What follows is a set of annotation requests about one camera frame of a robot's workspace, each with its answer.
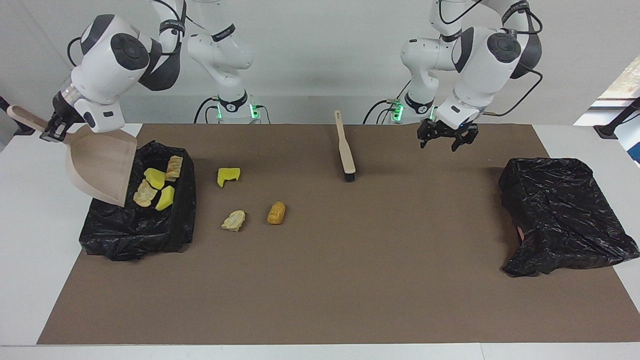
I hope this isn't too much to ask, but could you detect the yellow sponge wedge with imprint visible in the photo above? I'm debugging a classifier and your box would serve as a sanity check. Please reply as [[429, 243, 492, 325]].
[[143, 167, 167, 191]]

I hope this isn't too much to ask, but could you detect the black base cable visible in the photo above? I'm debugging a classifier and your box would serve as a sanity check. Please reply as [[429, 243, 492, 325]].
[[363, 99, 401, 125], [194, 97, 271, 125]]

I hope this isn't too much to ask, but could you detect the small yellow sponge wedge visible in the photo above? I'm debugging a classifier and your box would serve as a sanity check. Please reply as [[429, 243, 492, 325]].
[[154, 185, 176, 212]]

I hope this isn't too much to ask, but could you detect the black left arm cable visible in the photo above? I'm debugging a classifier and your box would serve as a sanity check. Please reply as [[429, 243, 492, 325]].
[[432, 0, 545, 119]]

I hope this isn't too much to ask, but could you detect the beige plastic dustpan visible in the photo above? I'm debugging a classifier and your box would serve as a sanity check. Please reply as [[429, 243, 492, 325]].
[[6, 104, 138, 208]]

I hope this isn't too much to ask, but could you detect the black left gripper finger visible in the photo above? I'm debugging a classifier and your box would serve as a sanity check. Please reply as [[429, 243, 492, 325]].
[[450, 125, 480, 153], [417, 121, 441, 150]]

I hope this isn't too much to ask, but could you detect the bright window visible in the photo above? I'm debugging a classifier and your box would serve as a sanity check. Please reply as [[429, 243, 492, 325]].
[[597, 57, 640, 101]]

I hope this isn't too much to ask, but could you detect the brown table mat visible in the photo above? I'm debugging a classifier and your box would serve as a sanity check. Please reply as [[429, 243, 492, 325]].
[[37, 123, 640, 346]]

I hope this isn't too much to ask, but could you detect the black left base cable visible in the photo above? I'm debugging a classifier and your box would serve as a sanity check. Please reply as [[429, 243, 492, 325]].
[[363, 99, 401, 125]]

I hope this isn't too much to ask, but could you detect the ribbed beige foam chunk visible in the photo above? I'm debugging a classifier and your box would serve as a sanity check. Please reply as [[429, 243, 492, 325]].
[[164, 155, 184, 182]]

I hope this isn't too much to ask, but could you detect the pale beige foam chunk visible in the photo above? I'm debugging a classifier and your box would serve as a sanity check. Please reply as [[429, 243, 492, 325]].
[[221, 209, 247, 233]]

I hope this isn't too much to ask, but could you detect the orange brown foam lump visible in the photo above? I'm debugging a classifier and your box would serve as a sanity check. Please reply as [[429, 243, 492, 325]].
[[266, 201, 287, 225]]

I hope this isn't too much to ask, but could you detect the notched yellow sponge piece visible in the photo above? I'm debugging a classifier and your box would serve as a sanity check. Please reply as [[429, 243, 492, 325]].
[[217, 167, 241, 189]]

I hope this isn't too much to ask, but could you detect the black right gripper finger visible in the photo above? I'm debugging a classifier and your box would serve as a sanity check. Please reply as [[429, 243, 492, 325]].
[[40, 115, 71, 144]]

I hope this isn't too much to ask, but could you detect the black trash bag bin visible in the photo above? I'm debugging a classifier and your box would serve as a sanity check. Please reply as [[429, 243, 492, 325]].
[[498, 157, 640, 278], [79, 140, 197, 262]]

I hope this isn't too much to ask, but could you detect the black right base cable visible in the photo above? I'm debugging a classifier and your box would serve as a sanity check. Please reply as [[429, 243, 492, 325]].
[[194, 97, 271, 125]]

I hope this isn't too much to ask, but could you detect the beige hand brush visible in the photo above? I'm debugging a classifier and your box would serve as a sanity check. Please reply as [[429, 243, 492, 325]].
[[334, 110, 357, 183]]

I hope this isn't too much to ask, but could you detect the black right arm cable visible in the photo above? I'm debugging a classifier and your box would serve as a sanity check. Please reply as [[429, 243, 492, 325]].
[[66, 0, 189, 67]]

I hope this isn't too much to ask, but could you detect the black camera stand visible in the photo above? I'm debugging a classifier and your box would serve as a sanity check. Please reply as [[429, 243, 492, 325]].
[[0, 95, 43, 137], [593, 97, 640, 140]]

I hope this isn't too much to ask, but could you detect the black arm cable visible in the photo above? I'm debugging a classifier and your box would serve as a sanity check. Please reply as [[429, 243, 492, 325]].
[[432, 0, 545, 119], [66, 0, 189, 67]]

